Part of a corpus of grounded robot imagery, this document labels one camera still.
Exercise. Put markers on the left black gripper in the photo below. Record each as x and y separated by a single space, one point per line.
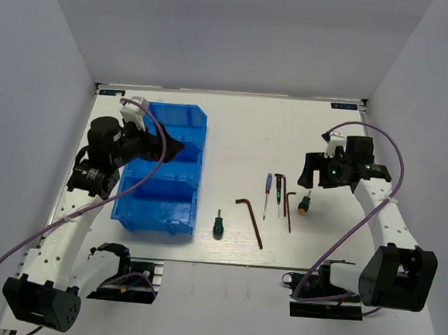
154 144

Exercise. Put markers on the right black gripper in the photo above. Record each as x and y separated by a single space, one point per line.
317 161

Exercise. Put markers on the small brown hex key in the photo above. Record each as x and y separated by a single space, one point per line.
288 201

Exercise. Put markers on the medium brown hex key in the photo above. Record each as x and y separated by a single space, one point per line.
282 190

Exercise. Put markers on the green black precision screwdriver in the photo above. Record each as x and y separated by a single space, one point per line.
278 193

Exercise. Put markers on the stubby green orange-capped screwdriver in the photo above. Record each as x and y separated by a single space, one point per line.
304 204

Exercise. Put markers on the purple handled precision screwdriver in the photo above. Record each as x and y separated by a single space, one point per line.
268 186

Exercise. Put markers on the large brown hex key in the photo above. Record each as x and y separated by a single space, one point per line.
253 220

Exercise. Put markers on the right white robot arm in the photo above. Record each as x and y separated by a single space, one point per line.
400 273

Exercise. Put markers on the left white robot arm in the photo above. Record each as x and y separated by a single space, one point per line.
49 291

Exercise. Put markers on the blue three-compartment plastic bin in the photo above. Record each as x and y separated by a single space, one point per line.
167 202

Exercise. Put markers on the right corner label sticker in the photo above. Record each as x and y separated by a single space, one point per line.
344 106

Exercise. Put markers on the corner label sticker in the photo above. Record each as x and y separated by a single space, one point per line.
114 92
344 106

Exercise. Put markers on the left corner label sticker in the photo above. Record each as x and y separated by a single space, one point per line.
114 92

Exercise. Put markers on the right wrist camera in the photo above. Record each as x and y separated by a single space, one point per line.
333 139

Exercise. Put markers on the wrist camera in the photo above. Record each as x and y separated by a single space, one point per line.
131 113
333 139

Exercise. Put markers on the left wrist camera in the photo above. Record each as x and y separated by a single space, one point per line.
131 113

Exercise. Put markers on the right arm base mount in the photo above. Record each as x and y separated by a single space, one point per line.
319 299

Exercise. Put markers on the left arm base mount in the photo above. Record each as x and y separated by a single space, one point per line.
136 288

